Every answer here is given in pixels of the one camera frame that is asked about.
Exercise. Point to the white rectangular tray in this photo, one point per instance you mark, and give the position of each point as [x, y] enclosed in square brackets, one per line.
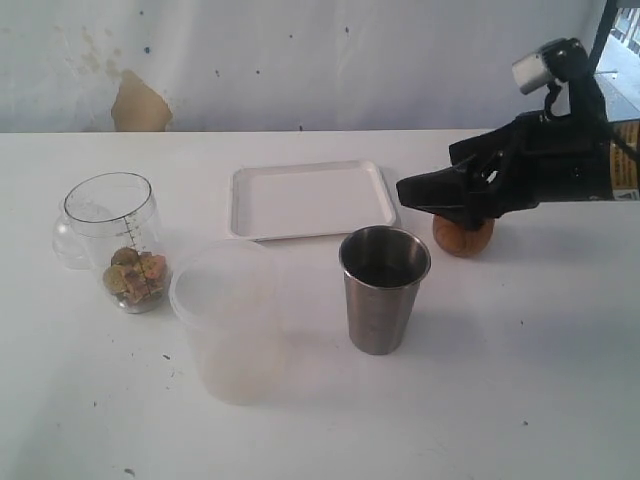
[308, 200]

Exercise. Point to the stainless steel cup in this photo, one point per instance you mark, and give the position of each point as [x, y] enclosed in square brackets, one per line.
[383, 268]

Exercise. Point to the brown chocolate pieces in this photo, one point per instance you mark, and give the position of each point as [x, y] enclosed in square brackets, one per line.
[146, 276]

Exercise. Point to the brown wooden bowl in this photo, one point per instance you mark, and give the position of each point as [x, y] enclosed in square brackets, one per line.
[459, 242]

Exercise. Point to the clear plastic shaker cup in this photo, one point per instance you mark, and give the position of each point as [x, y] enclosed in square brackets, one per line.
[120, 211]

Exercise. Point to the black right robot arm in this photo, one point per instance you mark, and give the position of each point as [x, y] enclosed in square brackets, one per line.
[623, 156]

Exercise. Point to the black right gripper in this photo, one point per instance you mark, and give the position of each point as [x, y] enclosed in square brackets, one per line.
[515, 167]

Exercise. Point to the translucent plastic container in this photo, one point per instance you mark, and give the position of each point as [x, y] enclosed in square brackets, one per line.
[226, 296]

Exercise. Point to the gold coin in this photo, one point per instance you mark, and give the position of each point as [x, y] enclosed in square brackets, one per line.
[114, 280]

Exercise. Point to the clear dome shaker lid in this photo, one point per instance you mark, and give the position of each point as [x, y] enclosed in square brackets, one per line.
[67, 241]

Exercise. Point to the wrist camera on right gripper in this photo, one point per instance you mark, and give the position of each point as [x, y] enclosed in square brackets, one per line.
[557, 63]

